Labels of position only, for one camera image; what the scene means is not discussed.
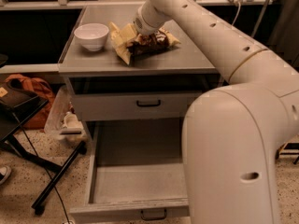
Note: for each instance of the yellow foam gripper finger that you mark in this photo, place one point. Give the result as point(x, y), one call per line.
point(120, 37)

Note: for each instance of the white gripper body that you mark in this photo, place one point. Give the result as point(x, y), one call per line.
point(144, 25)

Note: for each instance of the brown chip bag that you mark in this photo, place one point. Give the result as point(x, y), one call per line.
point(161, 40)

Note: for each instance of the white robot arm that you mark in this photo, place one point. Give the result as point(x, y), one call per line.
point(231, 134)

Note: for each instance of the grey drawer cabinet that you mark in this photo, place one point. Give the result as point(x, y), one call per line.
point(181, 68)

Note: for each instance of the closed grey upper drawer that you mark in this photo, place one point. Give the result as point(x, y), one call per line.
point(118, 106)

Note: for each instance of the clear plastic bag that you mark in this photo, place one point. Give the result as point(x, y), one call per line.
point(62, 123)

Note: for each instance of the open grey lower drawer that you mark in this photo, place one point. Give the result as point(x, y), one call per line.
point(136, 172)

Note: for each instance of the white ceramic bowl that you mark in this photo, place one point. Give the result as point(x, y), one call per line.
point(92, 36)

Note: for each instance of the orange backpack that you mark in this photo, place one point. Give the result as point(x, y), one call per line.
point(43, 89)

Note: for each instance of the black folding table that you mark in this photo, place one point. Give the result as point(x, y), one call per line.
point(15, 112)

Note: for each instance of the metal stand pole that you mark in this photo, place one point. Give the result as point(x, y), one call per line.
point(260, 18)

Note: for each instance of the white sneaker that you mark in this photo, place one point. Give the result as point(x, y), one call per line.
point(5, 172)

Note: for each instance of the black wheeled cart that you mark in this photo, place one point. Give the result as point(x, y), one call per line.
point(289, 149)

